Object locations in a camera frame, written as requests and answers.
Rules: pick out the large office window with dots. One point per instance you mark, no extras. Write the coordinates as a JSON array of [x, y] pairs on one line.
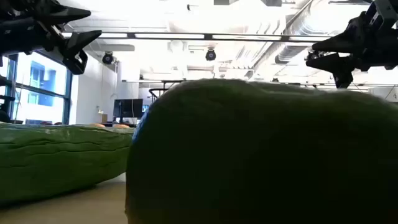
[[40, 93]]

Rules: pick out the dark green vegetable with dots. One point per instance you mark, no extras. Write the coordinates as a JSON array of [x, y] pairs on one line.
[[248, 155]]

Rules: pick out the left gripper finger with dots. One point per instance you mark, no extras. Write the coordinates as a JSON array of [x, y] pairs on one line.
[[79, 46], [68, 15]]

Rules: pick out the black computer monitor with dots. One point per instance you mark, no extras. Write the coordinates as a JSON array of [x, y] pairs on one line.
[[127, 109]]

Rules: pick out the black hanging camera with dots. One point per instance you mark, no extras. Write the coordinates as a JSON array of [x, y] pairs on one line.
[[107, 58], [210, 55]]

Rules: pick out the silver ventilation duct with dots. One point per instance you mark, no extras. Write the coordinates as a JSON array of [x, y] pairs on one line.
[[292, 53]]

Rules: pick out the yellow orange mango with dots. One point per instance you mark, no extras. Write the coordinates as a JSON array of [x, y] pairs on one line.
[[97, 125]]

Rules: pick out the long black light bar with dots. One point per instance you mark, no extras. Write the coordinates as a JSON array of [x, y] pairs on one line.
[[208, 36]]

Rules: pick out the green cucumber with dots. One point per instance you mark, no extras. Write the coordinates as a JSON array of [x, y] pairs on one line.
[[62, 161]]

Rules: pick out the black ceiling spotlight cluster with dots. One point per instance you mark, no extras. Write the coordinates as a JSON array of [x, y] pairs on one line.
[[314, 54]]

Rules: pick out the small cardboard box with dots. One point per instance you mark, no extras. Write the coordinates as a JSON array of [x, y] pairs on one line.
[[104, 118]]

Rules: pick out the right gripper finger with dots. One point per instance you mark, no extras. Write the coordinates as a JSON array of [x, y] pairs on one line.
[[335, 63], [342, 42]]

